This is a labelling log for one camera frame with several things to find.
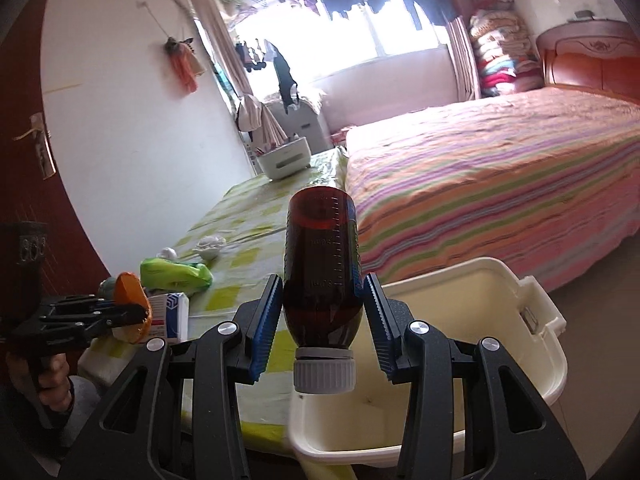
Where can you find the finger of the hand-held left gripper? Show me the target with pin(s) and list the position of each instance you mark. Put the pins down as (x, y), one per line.
(110, 321)
(80, 304)

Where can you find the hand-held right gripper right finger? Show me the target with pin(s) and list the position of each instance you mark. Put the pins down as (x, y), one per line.
(377, 320)

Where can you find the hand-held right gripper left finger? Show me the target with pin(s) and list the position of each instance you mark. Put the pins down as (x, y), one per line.
(265, 325)

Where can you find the orange round object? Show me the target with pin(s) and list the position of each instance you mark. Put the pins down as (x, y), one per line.
(131, 292)

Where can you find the brown plastic bottle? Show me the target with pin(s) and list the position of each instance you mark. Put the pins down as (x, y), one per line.
(320, 270)

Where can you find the cream plastic bin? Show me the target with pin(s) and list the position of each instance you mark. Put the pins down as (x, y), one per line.
(500, 310)

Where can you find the person's left forearm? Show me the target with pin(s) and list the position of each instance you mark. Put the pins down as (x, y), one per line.
(85, 392)

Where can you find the person's left hand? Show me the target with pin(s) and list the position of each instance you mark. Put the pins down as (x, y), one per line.
(57, 382)

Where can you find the white medicine box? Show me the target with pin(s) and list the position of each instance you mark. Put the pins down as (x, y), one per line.
(170, 316)

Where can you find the green plastic bag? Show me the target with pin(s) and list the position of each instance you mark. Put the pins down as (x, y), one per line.
(172, 274)

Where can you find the white lace doily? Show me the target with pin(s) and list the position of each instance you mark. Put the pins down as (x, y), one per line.
(210, 246)

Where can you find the yellow checked tablecloth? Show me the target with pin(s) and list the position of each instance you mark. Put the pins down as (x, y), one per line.
(240, 212)

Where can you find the dark red door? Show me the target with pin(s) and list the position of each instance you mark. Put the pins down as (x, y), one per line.
(30, 200)

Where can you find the white round pot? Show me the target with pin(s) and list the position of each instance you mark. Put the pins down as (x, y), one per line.
(285, 162)

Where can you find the striped bed sheet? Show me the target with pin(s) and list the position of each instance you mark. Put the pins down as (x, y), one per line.
(500, 170)

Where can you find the grey storage cabinet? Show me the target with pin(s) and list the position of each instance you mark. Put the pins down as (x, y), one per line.
(300, 127)

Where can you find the dark hanging garment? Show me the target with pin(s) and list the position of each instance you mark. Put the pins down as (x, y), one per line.
(286, 80)

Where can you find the small clothes hanger rack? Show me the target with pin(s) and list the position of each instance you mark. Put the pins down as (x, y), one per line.
(255, 55)

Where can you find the pink patterned curtain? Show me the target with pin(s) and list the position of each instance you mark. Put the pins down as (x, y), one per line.
(462, 60)

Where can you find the beige tied curtain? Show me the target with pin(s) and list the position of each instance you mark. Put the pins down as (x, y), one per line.
(225, 45)

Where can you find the bright window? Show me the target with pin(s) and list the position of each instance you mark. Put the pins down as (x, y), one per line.
(360, 35)

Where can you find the stack of folded blankets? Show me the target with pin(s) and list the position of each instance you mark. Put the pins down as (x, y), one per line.
(502, 50)

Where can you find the wooden bed headboard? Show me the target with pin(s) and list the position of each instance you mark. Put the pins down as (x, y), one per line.
(590, 55)

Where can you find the small dark box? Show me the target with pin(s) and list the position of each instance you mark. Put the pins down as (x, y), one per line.
(582, 15)

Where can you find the orange wall hanging cloth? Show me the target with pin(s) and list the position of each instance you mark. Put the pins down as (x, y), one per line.
(182, 62)

